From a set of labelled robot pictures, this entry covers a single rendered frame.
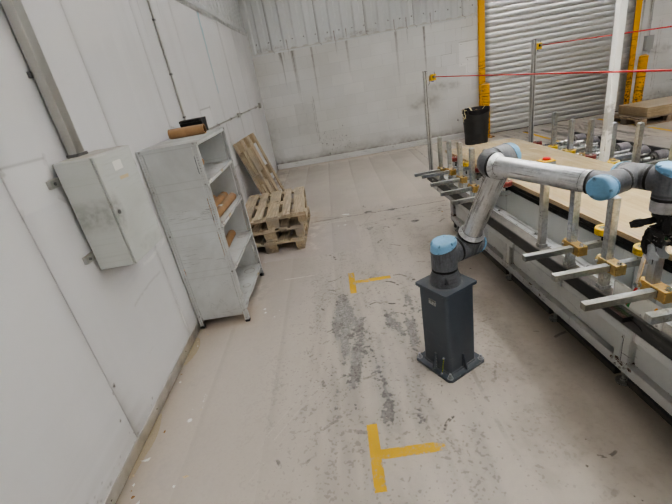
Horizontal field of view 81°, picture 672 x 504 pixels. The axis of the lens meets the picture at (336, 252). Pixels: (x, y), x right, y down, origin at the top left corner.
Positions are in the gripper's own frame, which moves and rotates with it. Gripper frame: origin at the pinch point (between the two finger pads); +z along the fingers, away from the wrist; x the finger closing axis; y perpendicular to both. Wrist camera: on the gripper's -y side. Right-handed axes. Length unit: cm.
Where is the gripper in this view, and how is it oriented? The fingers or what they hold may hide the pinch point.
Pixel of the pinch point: (650, 260)
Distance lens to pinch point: 188.4
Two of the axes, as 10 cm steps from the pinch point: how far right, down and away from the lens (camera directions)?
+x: 9.8, -1.9, 0.2
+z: 1.6, 9.0, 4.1
